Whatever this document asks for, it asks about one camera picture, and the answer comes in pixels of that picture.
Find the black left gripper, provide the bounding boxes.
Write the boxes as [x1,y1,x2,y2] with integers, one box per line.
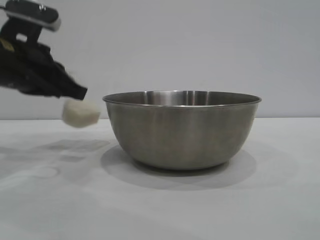
[0,21,89,101]

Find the translucent plastic measuring cup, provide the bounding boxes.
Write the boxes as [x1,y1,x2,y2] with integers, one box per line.
[61,98,102,130]

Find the white rice grains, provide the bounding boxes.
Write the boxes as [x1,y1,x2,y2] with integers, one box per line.
[62,99,101,129]

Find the stainless steel mixing bowl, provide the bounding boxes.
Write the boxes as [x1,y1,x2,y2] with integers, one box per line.
[102,90,263,172]

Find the black silver wrist camera box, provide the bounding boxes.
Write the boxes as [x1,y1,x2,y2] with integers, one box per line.
[4,0,62,33]

